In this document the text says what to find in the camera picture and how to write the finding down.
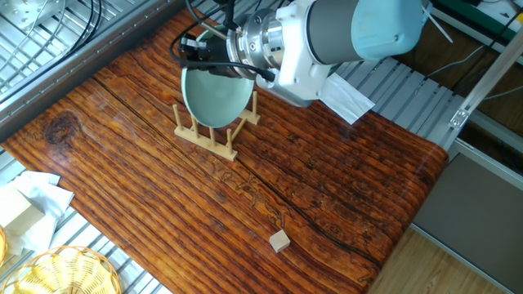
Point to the grey metal rail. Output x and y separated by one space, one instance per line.
81 69

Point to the aluminium mounting plate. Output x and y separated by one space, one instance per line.
24 12

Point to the aluminium frame post with bracket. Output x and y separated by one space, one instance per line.
488 77

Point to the light green round dish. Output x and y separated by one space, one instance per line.
216 98

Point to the wood grain table mat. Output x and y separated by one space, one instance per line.
327 183

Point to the small wooden cube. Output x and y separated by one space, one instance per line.
280 241

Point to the wooden peg dish rack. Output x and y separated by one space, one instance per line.
204 143

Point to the yellow wicker basket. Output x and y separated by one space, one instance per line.
2 245

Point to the white paper sheet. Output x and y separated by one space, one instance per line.
347 102

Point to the pale wooden block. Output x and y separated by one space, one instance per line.
18 212

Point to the white crumpled cloth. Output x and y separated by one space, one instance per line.
49 200

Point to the grey flat panel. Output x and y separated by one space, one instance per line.
478 216

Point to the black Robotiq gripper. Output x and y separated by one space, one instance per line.
220 51

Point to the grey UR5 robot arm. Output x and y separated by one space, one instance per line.
335 28

